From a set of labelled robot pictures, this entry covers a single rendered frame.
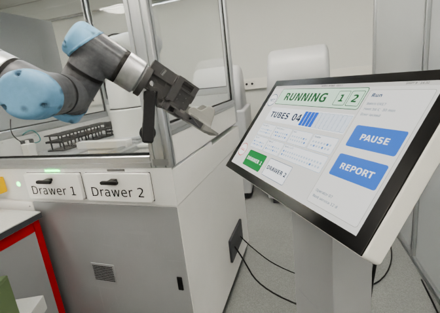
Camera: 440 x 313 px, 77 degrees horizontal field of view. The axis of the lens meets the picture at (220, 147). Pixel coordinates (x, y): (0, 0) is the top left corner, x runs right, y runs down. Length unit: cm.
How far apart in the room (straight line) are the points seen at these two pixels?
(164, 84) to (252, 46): 356
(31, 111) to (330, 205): 49
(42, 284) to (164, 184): 76
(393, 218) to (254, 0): 394
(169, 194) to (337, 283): 59
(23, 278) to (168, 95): 108
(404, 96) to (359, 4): 372
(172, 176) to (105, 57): 51
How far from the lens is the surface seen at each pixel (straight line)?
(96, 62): 61
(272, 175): 66
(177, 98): 63
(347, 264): 75
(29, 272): 149
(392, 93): 57
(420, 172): 49
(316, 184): 55
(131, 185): 107
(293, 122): 71
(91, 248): 138
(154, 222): 111
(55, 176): 130
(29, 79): 49
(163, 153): 98
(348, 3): 423
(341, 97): 64
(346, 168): 53
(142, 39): 97
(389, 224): 47
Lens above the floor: 122
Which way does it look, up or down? 14 degrees down
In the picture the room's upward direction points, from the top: 6 degrees counter-clockwise
